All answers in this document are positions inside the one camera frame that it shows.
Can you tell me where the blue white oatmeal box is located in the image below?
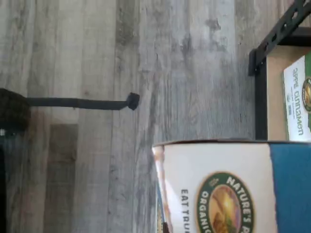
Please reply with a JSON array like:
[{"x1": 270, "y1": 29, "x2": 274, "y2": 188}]
[{"x1": 151, "y1": 138, "x2": 311, "y2": 233}]

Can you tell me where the black metal shelf rack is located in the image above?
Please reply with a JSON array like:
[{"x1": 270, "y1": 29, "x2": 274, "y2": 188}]
[{"x1": 247, "y1": 0, "x2": 311, "y2": 142}]

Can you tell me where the green white oatmeal box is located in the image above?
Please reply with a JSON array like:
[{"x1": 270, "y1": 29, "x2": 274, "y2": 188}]
[{"x1": 282, "y1": 54, "x2": 311, "y2": 142}]

